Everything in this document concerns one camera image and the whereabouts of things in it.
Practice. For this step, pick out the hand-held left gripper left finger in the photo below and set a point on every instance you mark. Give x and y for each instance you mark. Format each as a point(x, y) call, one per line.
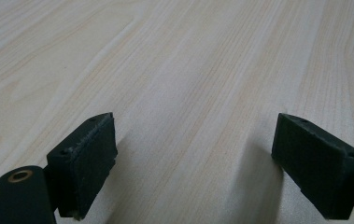
point(84, 168)

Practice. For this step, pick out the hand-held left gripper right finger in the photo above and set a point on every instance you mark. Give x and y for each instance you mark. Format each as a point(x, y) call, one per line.
point(318, 168)

